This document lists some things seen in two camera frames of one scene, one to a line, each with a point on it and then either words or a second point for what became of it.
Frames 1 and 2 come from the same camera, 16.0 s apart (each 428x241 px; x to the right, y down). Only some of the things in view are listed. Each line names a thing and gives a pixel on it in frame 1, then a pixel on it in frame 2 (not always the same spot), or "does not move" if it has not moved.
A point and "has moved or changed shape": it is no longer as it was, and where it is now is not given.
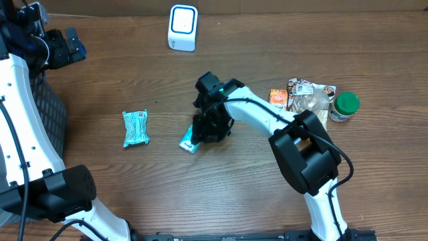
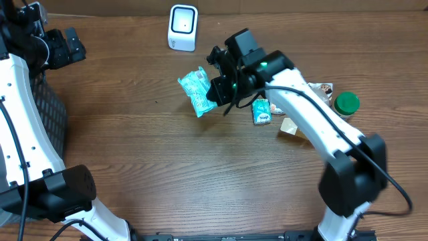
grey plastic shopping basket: (53, 109) does not move
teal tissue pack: (186, 142) has moved or changed shape
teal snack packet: (136, 128) to (196, 84)
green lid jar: (344, 105) does not move
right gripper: (207, 134) to (222, 94)
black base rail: (293, 235) does not move
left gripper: (67, 47) does not move
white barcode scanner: (182, 27) does not move
